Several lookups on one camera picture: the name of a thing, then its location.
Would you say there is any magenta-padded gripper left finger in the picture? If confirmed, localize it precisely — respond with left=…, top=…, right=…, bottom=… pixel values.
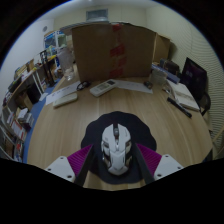
left=44, top=143, right=98, bottom=186

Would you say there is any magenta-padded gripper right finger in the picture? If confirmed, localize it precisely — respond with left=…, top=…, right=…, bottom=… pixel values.
left=132, top=142, right=184, bottom=185

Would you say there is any white and silver computer mouse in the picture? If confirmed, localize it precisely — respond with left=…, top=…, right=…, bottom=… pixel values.
left=100, top=123, right=133, bottom=177

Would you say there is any black scalloped mouse pad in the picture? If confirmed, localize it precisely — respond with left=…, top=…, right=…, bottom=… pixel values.
left=80, top=110, right=158, bottom=185

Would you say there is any bookshelf unit with books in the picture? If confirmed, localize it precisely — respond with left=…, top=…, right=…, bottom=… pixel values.
left=0, top=106, right=28, bottom=163

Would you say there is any black marker pen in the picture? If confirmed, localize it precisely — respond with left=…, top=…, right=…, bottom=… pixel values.
left=166, top=96, right=193, bottom=119

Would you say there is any stack of books on floor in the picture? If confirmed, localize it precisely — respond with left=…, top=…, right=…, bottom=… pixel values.
left=16, top=107, right=34, bottom=129

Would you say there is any white open notebook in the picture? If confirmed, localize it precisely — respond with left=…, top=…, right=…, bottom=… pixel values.
left=166, top=79, right=201, bottom=113

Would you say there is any black office chair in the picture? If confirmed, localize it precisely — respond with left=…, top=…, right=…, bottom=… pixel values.
left=199, top=91, right=213, bottom=117

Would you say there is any brown cardboard box under desk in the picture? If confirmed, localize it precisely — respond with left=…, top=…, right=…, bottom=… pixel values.
left=15, top=92, right=34, bottom=110

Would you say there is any black bin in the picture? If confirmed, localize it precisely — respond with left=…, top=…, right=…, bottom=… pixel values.
left=25, top=83, right=43, bottom=104

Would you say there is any plain white paper sheet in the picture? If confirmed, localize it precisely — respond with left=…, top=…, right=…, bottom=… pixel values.
left=114, top=79, right=154, bottom=95

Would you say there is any clear plastic cup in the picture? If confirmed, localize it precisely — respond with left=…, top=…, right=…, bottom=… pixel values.
left=150, top=68, right=168, bottom=88

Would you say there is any white remote control with display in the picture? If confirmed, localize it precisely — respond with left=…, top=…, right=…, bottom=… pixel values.
left=89, top=78, right=118, bottom=98

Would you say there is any blue folder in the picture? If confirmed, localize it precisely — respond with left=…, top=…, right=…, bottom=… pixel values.
left=151, top=63, right=181, bottom=84

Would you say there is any black monitor with purple screen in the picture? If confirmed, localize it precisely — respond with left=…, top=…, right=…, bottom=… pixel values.
left=180, top=57, right=208, bottom=98

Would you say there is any wooden side desk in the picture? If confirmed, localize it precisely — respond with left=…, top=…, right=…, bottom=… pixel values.
left=6, top=54, right=61, bottom=111

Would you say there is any black floor stand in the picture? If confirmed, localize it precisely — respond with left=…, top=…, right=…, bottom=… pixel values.
left=39, top=49, right=56, bottom=88

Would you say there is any small open cardboard box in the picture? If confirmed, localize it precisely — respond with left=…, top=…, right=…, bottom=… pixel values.
left=153, top=33, right=172, bottom=64

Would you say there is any large brown cardboard box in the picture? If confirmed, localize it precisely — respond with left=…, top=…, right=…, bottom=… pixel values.
left=71, top=22, right=158, bottom=84

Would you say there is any blue and white display cabinet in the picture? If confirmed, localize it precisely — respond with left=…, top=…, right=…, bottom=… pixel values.
left=43, top=30, right=68, bottom=51

